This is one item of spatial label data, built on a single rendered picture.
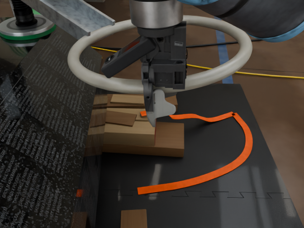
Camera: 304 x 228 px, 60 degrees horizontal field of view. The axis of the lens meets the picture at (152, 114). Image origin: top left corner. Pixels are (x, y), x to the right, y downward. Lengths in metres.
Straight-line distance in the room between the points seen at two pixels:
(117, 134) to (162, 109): 1.07
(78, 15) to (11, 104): 0.38
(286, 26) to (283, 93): 2.09
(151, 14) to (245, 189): 1.31
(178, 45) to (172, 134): 1.26
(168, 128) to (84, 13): 1.00
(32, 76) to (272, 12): 0.77
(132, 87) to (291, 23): 0.30
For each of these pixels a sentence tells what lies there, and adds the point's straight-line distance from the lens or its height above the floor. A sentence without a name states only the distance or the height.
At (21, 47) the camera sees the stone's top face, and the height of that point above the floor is 0.85.
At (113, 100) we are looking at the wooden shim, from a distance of 2.00.
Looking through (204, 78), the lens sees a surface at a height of 0.98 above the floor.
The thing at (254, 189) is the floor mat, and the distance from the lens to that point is 1.63.
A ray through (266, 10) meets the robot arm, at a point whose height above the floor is 1.16.
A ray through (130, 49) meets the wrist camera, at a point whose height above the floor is 1.06.
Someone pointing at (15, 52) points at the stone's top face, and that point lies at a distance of 1.06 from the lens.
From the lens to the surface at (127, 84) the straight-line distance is 0.54.
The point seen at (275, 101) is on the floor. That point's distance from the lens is 2.37.
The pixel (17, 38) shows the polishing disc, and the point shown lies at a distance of 1.15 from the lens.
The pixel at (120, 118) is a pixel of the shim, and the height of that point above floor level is 0.21.
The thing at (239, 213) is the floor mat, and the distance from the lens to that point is 1.51.
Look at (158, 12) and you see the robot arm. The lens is 0.43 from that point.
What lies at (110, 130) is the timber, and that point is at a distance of 1.60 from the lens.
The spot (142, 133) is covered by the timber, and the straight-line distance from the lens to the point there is 1.56.
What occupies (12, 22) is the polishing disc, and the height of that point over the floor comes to 0.88.
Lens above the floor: 1.26
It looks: 39 degrees down
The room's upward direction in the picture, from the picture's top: straight up
